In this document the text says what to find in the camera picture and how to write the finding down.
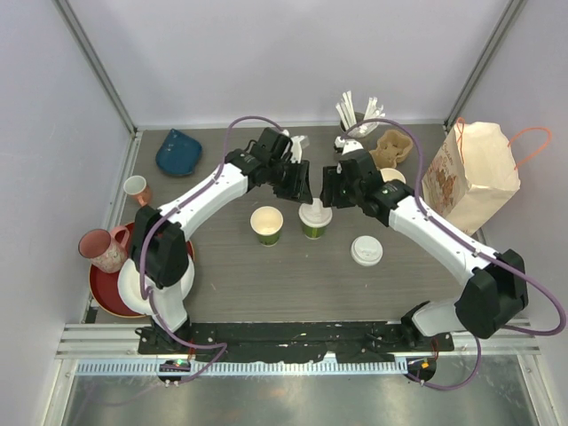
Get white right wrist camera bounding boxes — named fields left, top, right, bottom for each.
left=334, top=137, right=363, bottom=155

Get bear print paper bag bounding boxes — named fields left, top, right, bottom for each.
left=421, top=116, right=552, bottom=240

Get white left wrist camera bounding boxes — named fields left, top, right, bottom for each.
left=281, top=130, right=310, bottom=163

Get green paper cup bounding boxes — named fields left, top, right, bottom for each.
left=250, top=206, right=283, bottom=247
left=299, top=214, right=333, bottom=240

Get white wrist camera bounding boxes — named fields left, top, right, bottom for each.
left=334, top=137, right=363, bottom=155
left=281, top=130, right=310, bottom=163

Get white plastic lid stack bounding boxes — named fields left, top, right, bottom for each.
left=351, top=235, right=383, bottom=267

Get brown pulp cup carrier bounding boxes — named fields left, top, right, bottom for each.
left=369, top=130, right=414, bottom=170

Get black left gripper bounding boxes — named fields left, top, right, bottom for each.
left=267, top=158, right=313, bottom=204

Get white slotted cable duct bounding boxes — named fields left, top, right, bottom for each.
left=75, top=354, right=407, bottom=377

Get blue ceramic dish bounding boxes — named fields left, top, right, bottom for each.
left=155, top=129, right=202, bottom=177

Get small pink cup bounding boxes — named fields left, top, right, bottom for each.
left=122, top=175, right=152, bottom=206

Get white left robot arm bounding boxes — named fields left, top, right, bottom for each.
left=118, top=128, right=312, bottom=354

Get white plastic cup lid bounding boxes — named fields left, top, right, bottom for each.
left=298, top=198, right=333, bottom=217

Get pink floral mug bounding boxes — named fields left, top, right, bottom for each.
left=78, top=226, right=130, bottom=273

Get stacked green paper cups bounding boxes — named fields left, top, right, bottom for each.
left=380, top=168, right=406, bottom=185

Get grey straw holder cup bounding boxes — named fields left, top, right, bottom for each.
left=333, top=122, right=369, bottom=161

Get white paper plate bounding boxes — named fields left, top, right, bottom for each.
left=117, top=256, right=194, bottom=315

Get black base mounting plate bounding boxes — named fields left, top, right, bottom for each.
left=135, top=321, right=454, bottom=364

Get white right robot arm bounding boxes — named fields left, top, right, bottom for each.
left=320, top=149, right=528, bottom=351

